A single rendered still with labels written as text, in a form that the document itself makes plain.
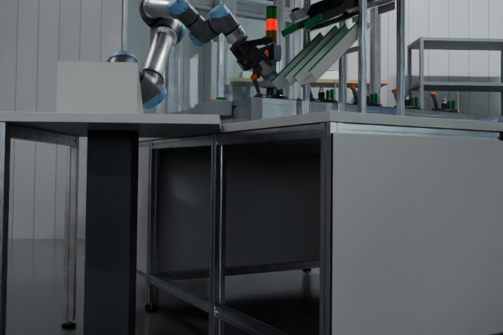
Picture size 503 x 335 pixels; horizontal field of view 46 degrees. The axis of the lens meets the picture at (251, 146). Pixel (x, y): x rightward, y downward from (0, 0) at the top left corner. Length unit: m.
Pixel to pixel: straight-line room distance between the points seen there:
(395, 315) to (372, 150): 0.48
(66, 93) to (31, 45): 3.98
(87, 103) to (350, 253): 1.07
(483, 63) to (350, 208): 4.77
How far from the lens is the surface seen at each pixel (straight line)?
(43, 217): 6.05
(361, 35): 2.04
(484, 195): 2.07
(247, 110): 2.21
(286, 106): 2.27
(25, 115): 1.89
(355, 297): 1.74
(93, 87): 2.20
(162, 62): 2.55
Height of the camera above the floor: 0.70
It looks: 2 degrees up
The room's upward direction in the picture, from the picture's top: 1 degrees clockwise
